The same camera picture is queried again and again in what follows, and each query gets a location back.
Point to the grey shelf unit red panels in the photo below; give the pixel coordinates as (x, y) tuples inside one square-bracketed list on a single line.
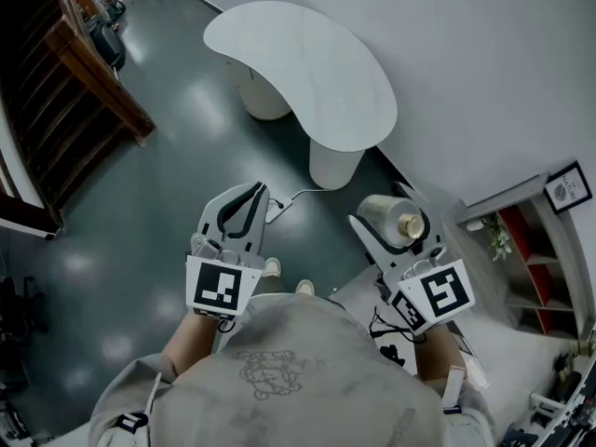
[(540, 268)]

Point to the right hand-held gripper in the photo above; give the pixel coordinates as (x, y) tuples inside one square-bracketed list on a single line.
[(442, 291)]

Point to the person's right shoe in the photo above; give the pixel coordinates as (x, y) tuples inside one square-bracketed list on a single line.
[(305, 288)]

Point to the white power strip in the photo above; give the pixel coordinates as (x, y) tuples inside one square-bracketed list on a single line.
[(278, 210)]

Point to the person's grey printed shirt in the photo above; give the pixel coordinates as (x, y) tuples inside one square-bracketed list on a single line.
[(298, 398)]

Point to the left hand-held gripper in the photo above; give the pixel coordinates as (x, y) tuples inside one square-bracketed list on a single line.
[(216, 287)]

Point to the person's left shoe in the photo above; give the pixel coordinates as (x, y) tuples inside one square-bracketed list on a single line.
[(272, 266)]

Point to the person's left forearm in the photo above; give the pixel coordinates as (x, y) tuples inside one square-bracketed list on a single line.
[(191, 342)]

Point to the black rounded bag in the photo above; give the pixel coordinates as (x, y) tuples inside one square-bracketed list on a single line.
[(108, 44)]

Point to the white kidney-shaped table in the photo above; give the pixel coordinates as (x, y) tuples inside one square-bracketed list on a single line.
[(298, 63)]

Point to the clear bottle with gold cap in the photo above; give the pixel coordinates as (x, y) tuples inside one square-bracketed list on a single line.
[(386, 217)]

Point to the person's right forearm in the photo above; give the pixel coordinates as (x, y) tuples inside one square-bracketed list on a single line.
[(437, 352)]

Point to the dark wooden cabinet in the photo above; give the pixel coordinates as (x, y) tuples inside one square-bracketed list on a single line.
[(56, 110)]

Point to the person's shoe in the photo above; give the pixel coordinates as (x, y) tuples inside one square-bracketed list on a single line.
[(305, 288), (272, 266)]

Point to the small green plant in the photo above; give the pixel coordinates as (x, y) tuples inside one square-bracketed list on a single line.
[(499, 240)]

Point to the black framed picture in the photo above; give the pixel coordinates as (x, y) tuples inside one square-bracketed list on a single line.
[(564, 188)]

